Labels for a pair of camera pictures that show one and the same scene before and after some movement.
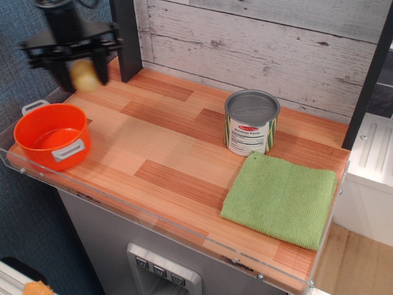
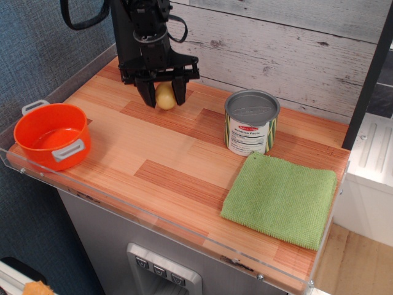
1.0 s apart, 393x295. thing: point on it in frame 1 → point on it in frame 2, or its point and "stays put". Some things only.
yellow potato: x=84 y=76 → x=165 y=95
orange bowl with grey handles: x=55 y=137 stays put
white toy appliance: x=365 y=203 stays put
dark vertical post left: x=130 y=58 stays put
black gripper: x=69 y=38 → x=156 y=62
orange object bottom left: x=37 y=287 stays put
